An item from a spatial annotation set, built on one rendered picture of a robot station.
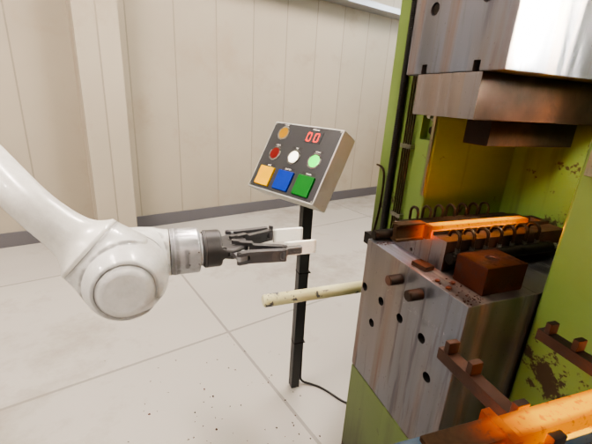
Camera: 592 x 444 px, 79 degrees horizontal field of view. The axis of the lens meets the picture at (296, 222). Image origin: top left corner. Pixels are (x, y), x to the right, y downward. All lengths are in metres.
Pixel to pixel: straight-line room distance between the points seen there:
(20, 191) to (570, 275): 0.96
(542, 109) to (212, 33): 3.28
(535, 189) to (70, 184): 3.33
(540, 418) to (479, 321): 0.35
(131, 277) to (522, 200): 1.19
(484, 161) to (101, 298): 1.14
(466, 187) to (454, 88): 0.46
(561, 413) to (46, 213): 0.68
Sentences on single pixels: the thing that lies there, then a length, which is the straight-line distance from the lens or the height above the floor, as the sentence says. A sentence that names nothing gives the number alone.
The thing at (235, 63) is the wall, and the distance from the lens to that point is 3.98.
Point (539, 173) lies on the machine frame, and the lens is 1.35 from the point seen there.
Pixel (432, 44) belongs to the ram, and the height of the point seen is 1.43.
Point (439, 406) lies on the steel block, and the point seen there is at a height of 0.65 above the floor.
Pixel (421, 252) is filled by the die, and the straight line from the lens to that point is 0.99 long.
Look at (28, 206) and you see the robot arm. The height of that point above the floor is 1.14.
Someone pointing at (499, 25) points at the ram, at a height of 1.44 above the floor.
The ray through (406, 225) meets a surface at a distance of 0.90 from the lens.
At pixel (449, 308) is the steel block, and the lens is 0.86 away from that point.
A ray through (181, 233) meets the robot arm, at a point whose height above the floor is 1.04.
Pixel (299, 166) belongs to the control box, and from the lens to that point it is 1.29.
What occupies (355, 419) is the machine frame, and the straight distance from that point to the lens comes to 1.38.
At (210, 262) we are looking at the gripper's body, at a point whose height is 0.98.
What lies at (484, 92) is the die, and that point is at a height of 1.33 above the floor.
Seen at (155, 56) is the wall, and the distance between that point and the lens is 3.70.
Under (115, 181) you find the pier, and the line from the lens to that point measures 3.38.
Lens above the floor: 1.29
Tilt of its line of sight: 19 degrees down
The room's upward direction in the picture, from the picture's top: 4 degrees clockwise
